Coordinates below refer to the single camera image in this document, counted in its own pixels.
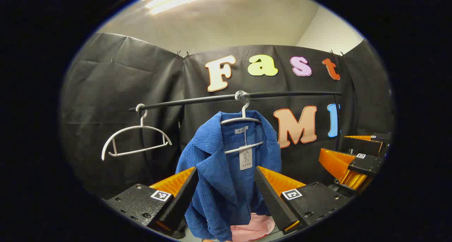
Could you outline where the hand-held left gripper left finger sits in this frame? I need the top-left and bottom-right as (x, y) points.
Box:
(102, 167), (200, 240)

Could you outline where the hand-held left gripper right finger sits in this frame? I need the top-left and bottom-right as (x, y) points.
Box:
(254, 166), (353, 235)

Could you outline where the pink laundry hamper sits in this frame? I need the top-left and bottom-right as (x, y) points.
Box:
(230, 214), (276, 242)

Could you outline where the blue corduroy jacket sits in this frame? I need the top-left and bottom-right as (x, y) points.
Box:
(176, 110), (282, 242)

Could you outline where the white plastic hanger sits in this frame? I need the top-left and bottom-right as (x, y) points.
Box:
(101, 104), (172, 161)

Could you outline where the white hanger with taped hook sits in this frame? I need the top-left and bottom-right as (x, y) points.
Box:
(220, 91), (264, 154)

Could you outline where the black clothes rack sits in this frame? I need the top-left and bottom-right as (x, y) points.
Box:
(128, 91), (343, 172)

